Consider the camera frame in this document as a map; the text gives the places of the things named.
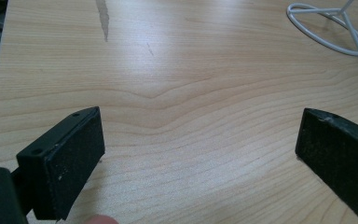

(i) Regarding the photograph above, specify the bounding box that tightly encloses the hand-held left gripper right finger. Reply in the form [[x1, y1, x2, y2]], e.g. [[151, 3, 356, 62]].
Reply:
[[295, 107, 358, 224]]

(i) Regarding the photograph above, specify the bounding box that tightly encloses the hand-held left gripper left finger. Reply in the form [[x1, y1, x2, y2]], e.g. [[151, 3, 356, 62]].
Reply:
[[16, 105, 106, 222]]

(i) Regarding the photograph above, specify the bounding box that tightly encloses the white wire display rack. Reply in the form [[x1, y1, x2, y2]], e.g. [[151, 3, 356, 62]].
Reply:
[[286, 0, 358, 57]]

